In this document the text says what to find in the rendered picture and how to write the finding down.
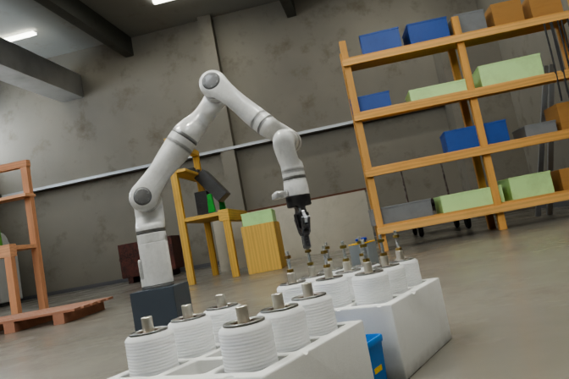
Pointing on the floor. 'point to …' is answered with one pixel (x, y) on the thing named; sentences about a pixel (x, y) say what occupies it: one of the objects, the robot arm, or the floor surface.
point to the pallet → (10, 324)
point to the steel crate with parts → (129, 265)
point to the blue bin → (377, 355)
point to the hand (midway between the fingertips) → (306, 242)
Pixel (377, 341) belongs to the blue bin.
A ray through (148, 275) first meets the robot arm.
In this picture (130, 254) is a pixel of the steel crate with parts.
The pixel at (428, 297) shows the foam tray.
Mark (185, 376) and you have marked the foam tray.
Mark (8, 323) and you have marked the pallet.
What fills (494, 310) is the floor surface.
